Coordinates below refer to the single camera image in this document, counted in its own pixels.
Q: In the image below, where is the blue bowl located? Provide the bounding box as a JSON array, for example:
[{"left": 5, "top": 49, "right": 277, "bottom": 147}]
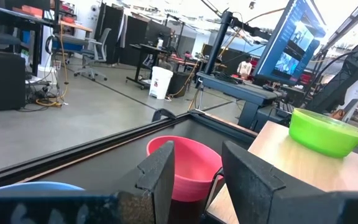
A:
[{"left": 0, "top": 182, "right": 85, "bottom": 198}]

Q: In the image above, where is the black backlit keyboard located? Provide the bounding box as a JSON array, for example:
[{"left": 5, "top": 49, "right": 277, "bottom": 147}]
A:
[{"left": 275, "top": 101, "right": 295, "bottom": 118}]

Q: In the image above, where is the yellow floor cable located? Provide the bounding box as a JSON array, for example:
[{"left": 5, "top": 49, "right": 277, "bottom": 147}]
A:
[{"left": 35, "top": 21, "right": 70, "bottom": 108}]

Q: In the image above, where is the black trash bin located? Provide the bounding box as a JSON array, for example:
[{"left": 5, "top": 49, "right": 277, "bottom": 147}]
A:
[{"left": 168, "top": 72, "right": 194, "bottom": 98}]

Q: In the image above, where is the black monitor pole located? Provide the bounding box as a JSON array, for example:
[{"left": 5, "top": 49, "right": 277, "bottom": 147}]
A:
[{"left": 203, "top": 11, "right": 273, "bottom": 76}]

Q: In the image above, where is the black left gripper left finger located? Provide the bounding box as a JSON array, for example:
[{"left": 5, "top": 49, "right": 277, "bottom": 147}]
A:
[{"left": 0, "top": 140, "right": 176, "bottom": 224}]

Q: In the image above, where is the person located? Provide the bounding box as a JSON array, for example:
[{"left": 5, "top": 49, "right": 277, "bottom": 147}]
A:
[{"left": 237, "top": 55, "right": 253, "bottom": 80}]

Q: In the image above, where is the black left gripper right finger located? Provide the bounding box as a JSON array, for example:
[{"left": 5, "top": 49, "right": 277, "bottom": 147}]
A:
[{"left": 221, "top": 140, "right": 358, "bottom": 224}]

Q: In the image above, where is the red bowl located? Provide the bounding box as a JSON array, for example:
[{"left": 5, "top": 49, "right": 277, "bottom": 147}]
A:
[{"left": 146, "top": 135, "right": 225, "bottom": 218}]

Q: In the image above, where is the black cabinet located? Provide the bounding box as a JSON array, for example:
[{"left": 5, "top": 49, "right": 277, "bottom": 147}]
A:
[{"left": 0, "top": 51, "right": 27, "bottom": 113}]

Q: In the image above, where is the black room divider panel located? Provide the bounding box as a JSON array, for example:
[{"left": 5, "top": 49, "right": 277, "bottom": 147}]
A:
[
  {"left": 94, "top": 2, "right": 124, "bottom": 65},
  {"left": 119, "top": 15, "right": 172, "bottom": 68}
]

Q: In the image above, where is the green translucent bowl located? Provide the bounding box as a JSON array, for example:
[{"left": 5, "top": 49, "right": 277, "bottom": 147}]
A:
[{"left": 288, "top": 108, "right": 358, "bottom": 159}]

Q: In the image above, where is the monitor with blue screen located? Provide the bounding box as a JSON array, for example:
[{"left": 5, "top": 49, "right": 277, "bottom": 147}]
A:
[{"left": 252, "top": 0, "right": 327, "bottom": 87}]

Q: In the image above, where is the black aluminium table frame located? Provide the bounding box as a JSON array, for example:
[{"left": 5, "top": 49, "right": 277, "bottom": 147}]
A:
[{"left": 0, "top": 110, "right": 258, "bottom": 192}]

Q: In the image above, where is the white trash bin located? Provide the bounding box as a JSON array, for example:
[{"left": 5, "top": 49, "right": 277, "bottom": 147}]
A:
[{"left": 149, "top": 65, "right": 174, "bottom": 100}]

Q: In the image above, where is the grey desk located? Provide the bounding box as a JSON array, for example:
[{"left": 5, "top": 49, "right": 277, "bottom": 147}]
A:
[{"left": 196, "top": 72, "right": 284, "bottom": 129}]

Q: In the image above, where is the wooden top workbench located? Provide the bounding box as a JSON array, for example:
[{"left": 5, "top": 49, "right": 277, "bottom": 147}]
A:
[{"left": 52, "top": 20, "right": 93, "bottom": 54}]

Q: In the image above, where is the black frame clamp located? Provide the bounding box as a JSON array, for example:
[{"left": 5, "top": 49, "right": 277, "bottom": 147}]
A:
[{"left": 151, "top": 108, "right": 177, "bottom": 123}]

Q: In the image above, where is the black desk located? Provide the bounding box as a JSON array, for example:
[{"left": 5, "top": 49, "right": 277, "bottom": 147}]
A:
[{"left": 126, "top": 43, "right": 169, "bottom": 91}]

